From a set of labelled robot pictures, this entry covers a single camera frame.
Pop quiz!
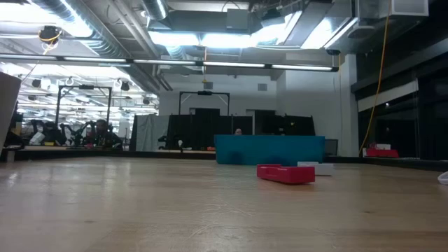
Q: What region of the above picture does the red rectangular box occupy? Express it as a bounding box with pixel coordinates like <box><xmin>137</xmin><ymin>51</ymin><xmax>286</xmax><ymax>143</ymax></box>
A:
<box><xmin>256</xmin><ymin>163</ymin><xmax>316</xmax><ymax>185</ymax></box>

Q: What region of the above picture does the white charger block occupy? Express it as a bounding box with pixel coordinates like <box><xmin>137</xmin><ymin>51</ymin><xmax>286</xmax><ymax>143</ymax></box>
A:
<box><xmin>297</xmin><ymin>161</ymin><xmax>334</xmax><ymax>176</ymax></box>

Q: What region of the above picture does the black partition screen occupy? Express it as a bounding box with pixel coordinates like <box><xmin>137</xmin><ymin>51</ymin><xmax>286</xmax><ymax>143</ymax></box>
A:
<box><xmin>166</xmin><ymin>107</ymin><xmax>253</xmax><ymax>151</ymax></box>
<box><xmin>254</xmin><ymin>110</ymin><xmax>316</xmax><ymax>137</ymax></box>

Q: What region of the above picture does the blue plastic bin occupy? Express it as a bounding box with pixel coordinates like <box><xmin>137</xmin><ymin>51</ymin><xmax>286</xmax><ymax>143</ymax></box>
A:
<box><xmin>213</xmin><ymin>134</ymin><xmax>326</xmax><ymax>166</ymax></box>

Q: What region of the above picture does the overhead LED light bar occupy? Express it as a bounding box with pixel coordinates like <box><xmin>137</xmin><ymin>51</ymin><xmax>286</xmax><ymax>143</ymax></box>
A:
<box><xmin>0</xmin><ymin>53</ymin><xmax>340</xmax><ymax>73</ymax></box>

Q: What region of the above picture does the grey fabric screen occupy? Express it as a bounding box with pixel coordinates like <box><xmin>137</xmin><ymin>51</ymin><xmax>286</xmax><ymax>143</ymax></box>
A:
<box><xmin>129</xmin><ymin>114</ymin><xmax>171</xmax><ymax>152</ymax></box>

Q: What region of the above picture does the grey monitor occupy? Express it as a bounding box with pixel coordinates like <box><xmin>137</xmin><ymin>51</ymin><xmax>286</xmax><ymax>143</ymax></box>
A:
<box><xmin>324</xmin><ymin>139</ymin><xmax>339</xmax><ymax>157</ymax></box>

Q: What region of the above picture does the red storage bin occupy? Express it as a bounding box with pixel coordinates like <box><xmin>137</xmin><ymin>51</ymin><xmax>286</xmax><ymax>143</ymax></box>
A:
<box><xmin>365</xmin><ymin>148</ymin><xmax>400</xmax><ymax>159</ymax></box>

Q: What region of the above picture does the grey tilted panel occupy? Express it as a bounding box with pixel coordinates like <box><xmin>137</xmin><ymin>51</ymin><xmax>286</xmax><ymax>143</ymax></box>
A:
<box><xmin>0</xmin><ymin>71</ymin><xmax>22</xmax><ymax>152</ymax></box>

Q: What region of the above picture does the black rig gantry frame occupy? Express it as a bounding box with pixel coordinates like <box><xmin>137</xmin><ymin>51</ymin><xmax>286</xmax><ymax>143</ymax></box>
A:
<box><xmin>55</xmin><ymin>84</ymin><xmax>113</xmax><ymax>124</ymax></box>
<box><xmin>178</xmin><ymin>90</ymin><xmax>231</xmax><ymax>116</ymax></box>

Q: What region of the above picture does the black table frame rail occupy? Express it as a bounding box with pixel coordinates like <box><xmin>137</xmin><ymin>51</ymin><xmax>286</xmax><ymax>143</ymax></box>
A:
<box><xmin>0</xmin><ymin>148</ymin><xmax>448</xmax><ymax>172</ymax></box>

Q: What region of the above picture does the yellow hanging cable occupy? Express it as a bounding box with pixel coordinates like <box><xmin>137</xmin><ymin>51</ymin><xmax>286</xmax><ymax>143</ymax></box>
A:
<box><xmin>358</xmin><ymin>0</ymin><xmax>392</xmax><ymax>157</ymax></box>

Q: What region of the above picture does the black overhead camera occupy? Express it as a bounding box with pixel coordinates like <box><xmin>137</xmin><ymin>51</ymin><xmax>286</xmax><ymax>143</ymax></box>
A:
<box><xmin>37</xmin><ymin>24</ymin><xmax>63</xmax><ymax>46</ymax></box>

